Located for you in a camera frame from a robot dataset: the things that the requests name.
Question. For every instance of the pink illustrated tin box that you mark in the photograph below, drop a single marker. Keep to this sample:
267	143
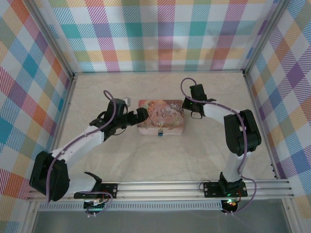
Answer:
167	114

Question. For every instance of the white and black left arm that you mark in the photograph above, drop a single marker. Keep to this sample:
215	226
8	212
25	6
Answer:
82	148

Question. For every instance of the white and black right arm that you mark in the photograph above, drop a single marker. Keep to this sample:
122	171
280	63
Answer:
250	136

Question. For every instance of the small controller board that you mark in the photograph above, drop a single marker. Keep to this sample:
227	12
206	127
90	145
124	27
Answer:
229	205
96	204

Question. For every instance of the aluminium frame crossbar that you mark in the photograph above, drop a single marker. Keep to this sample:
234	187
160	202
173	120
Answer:
158	71

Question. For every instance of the aluminium frame side rail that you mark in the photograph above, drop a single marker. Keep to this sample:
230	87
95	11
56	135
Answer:
62	116
253	97

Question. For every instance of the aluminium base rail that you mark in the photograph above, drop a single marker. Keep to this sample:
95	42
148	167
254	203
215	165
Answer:
158	190

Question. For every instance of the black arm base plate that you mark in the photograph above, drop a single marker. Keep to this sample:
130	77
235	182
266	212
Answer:
211	189
111	190

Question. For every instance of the aluminium frame post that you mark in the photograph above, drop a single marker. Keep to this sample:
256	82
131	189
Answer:
53	36
264	36

